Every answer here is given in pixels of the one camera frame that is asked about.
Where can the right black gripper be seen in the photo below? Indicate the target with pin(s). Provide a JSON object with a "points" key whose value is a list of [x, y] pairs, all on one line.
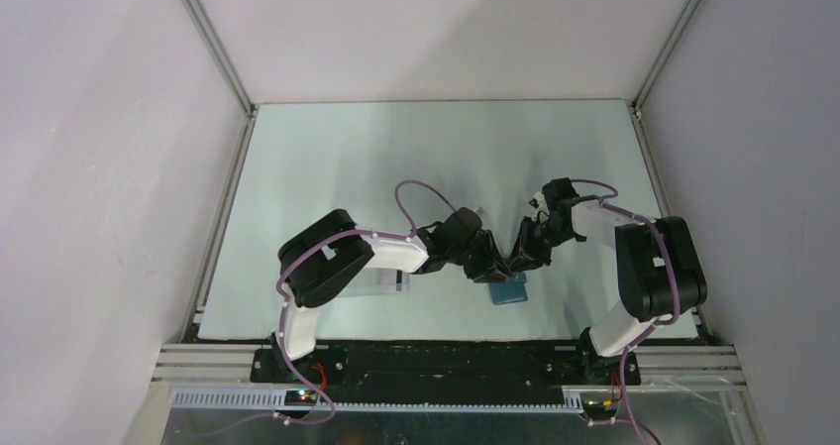
{"points": [[525, 256]]}

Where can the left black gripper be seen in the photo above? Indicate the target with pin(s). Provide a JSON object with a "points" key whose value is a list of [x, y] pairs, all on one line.
{"points": [[491, 266]]}

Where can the blue leather card holder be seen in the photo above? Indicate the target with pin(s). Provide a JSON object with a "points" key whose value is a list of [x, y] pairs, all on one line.
{"points": [[510, 291]]}

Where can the clear plastic card box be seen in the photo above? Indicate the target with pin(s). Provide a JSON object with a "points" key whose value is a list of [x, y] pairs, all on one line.
{"points": [[367, 283]]}

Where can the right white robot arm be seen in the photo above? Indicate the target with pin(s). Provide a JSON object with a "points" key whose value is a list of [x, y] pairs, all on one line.
{"points": [[659, 274]]}

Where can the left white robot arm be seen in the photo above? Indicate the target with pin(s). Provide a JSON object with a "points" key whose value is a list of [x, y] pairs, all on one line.
{"points": [[317, 264]]}

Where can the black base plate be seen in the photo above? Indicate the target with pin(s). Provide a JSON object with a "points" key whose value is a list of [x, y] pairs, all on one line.
{"points": [[446, 372]]}

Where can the aluminium frame rail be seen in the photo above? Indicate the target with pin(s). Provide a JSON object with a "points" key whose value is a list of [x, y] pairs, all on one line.
{"points": [[212, 41]]}

